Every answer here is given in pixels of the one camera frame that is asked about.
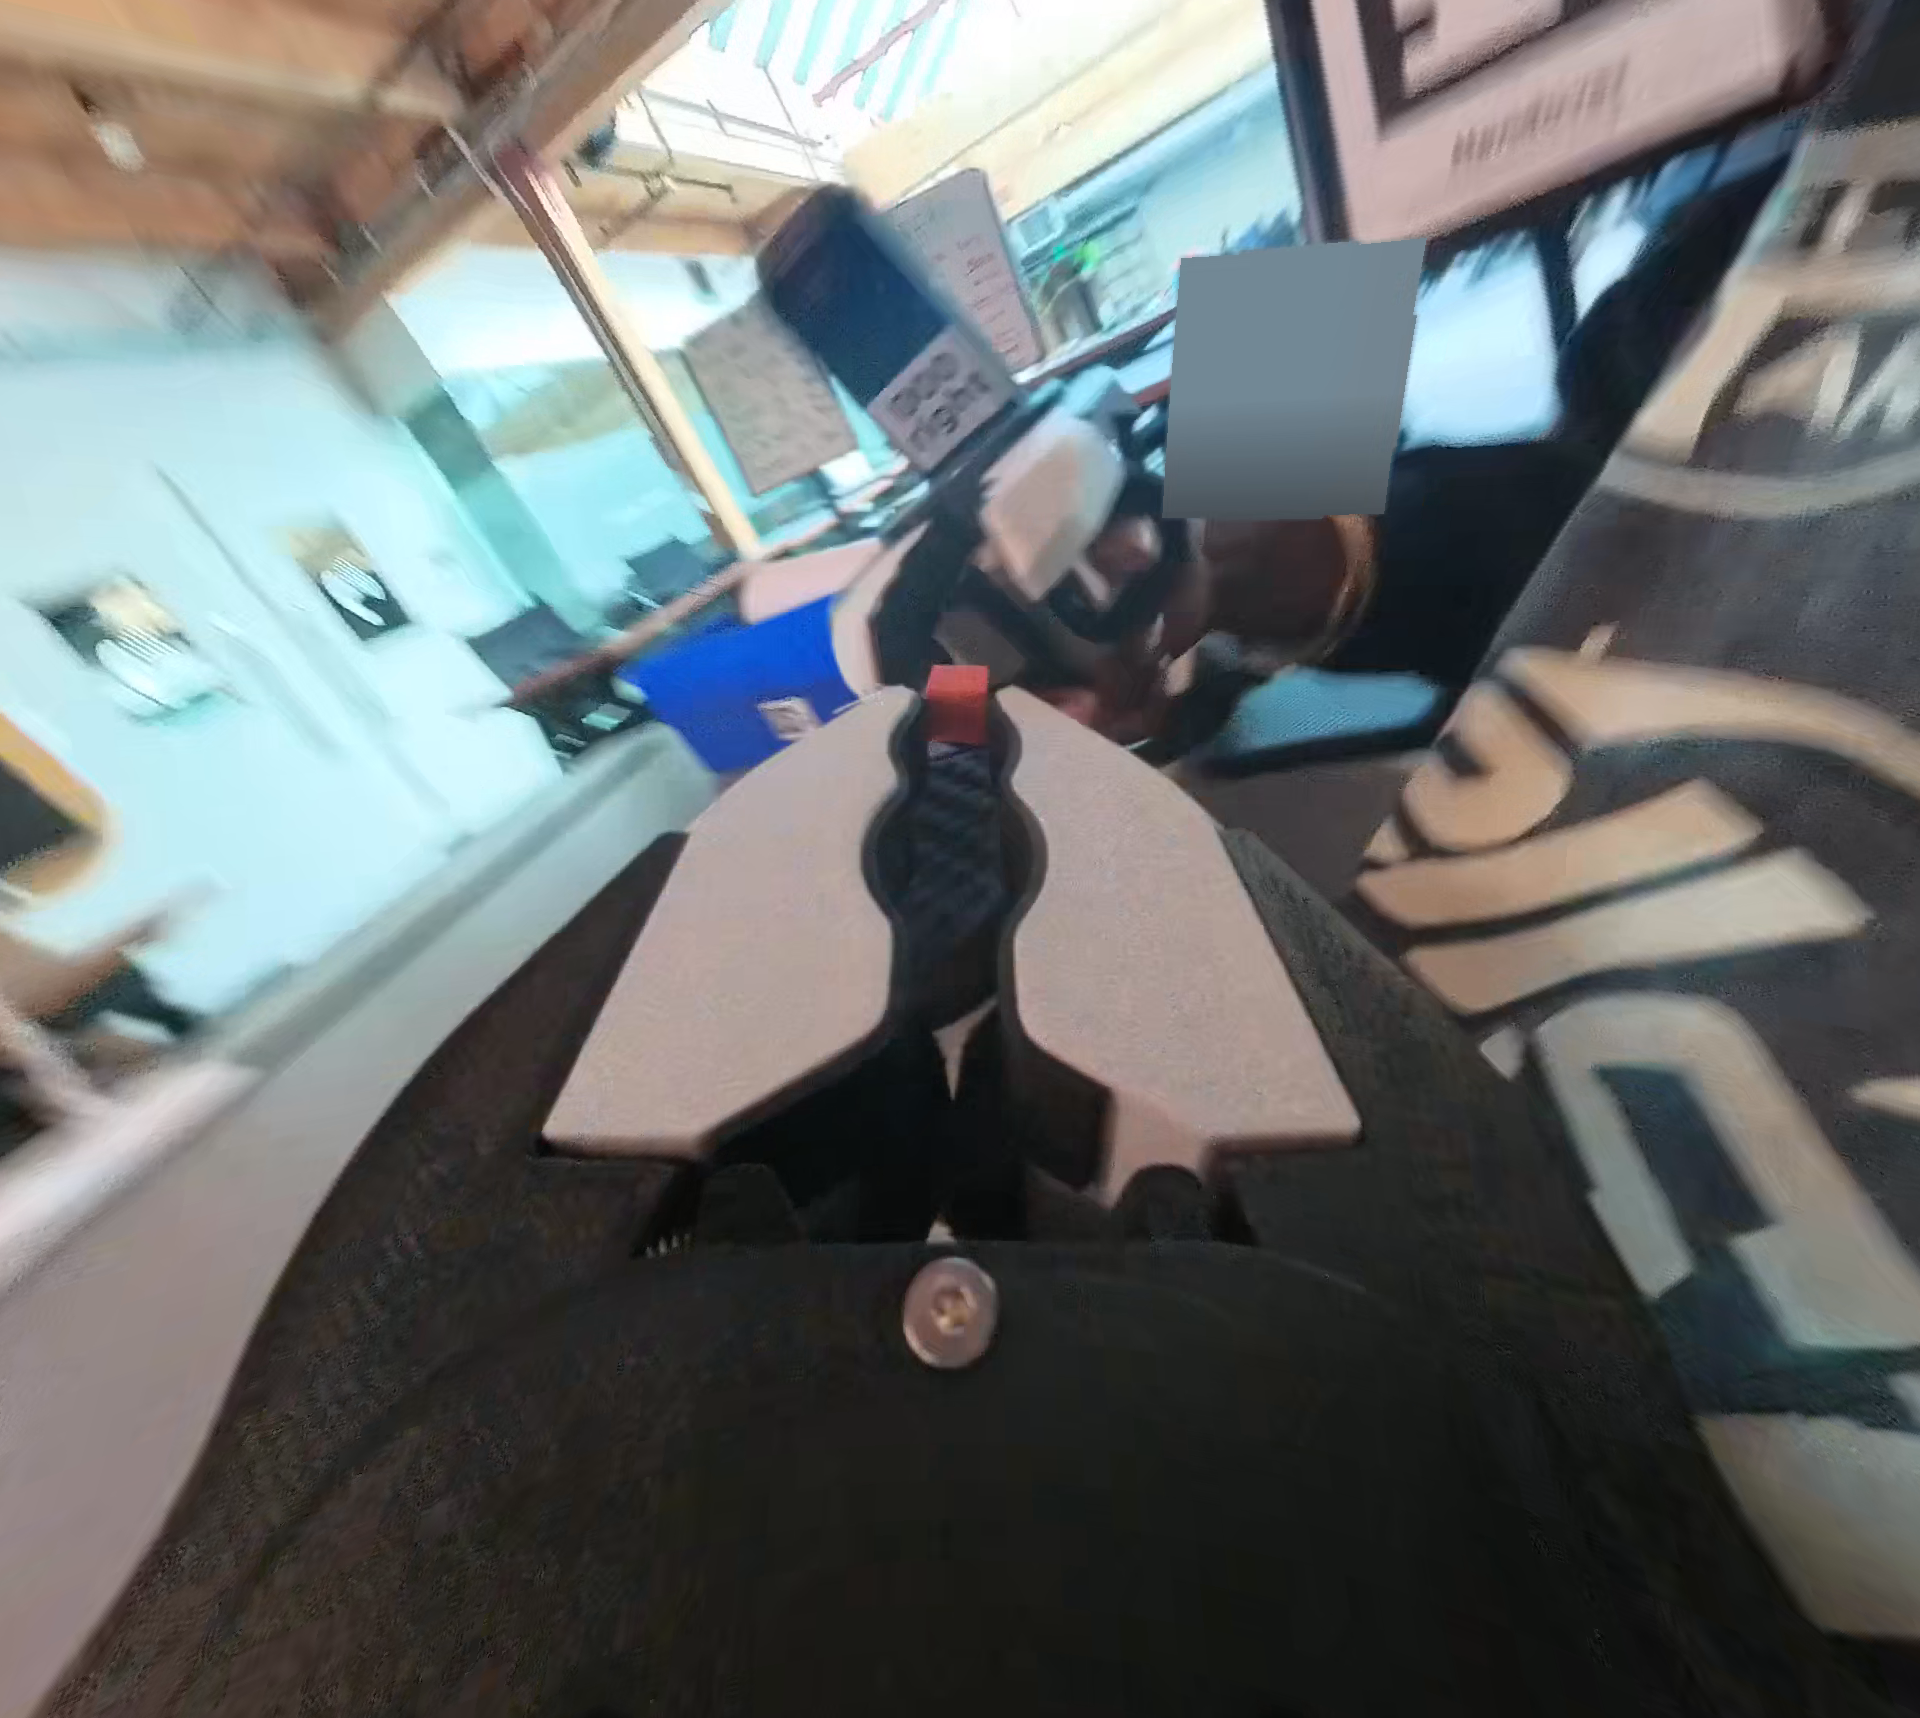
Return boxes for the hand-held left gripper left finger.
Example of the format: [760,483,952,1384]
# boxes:
[541,686,918,1162]

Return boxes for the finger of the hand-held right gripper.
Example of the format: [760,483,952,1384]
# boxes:
[829,540,937,701]

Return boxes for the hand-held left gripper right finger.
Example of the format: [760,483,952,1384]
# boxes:
[998,686,1364,1211]

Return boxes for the blue plastic bin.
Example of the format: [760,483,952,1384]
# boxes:
[617,593,864,778]

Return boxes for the person's right hand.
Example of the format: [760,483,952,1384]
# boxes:
[1072,518,1381,742]

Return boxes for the whiteboard with green writing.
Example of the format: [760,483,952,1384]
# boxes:
[681,300,859,499]

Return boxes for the whiteboard with red writing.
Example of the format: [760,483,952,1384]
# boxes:
[891,168,1046,375]

